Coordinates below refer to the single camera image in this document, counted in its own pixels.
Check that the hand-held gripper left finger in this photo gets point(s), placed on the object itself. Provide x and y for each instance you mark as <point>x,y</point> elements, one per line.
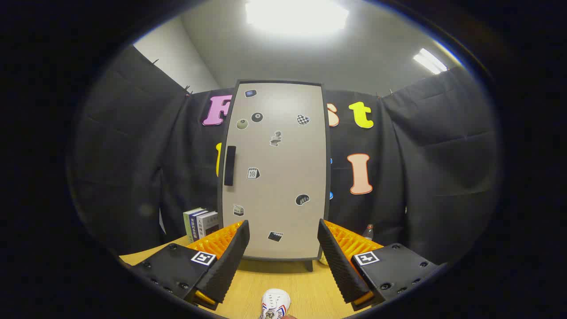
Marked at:
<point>230,266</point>

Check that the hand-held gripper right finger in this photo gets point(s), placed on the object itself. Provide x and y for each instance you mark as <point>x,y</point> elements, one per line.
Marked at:
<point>339,266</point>

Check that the dark grey shoe cabinet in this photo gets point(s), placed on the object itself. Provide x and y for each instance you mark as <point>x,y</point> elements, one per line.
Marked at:
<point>308,265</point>

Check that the white shoe with striped sides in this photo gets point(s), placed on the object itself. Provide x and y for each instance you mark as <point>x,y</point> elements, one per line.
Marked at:
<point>275,301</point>

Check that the clear bottle with red label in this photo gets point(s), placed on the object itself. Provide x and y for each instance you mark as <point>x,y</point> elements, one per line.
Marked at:
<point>368,233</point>

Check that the blue book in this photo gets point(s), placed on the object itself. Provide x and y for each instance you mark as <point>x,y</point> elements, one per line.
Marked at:
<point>192,229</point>

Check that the green book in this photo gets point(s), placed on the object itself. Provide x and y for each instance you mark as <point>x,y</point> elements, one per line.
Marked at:
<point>186,227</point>

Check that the white card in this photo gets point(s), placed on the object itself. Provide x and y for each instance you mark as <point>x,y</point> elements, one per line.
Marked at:
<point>162,221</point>

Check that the black backdrop cloth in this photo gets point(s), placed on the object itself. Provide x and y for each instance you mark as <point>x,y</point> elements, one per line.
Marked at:
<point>133,155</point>

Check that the small ceiling light panel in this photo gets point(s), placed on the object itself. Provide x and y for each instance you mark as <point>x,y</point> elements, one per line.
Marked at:
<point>429,61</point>

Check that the large ceiling light panel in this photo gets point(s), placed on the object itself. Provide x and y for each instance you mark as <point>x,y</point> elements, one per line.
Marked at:
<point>297,15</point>

